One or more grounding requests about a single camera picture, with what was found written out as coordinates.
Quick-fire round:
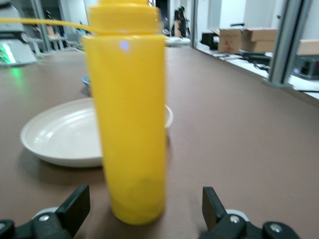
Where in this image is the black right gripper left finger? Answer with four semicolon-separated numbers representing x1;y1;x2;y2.
0;184;90;239

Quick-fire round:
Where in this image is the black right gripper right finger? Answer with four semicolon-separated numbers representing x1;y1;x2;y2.
201;186;300;239

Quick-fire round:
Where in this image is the yellow squeeze bottle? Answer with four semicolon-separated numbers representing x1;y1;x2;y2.
0;0;167;226

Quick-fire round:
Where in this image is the blue round plate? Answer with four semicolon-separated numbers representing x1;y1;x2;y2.
81;74;92;89

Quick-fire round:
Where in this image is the white round plate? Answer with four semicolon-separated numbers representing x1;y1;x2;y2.
20;97;174;168

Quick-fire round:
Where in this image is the white side table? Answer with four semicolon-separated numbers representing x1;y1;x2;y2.
198;46;319;100

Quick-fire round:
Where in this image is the small black box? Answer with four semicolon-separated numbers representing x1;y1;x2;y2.
201;32;220;50

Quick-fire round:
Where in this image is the cardboard box with red print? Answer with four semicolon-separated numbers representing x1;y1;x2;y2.
218;27;244;54

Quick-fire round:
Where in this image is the black electronic device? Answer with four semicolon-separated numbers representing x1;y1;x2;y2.
294;56;319;80

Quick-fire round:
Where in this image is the plain stacked cardboard box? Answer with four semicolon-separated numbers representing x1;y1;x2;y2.
243;27;279;52

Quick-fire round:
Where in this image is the flat cardboard box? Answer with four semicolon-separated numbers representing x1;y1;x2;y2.
298;38;319;56

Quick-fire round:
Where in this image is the aluminium frame post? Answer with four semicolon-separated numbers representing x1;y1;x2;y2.
261;0;319;88

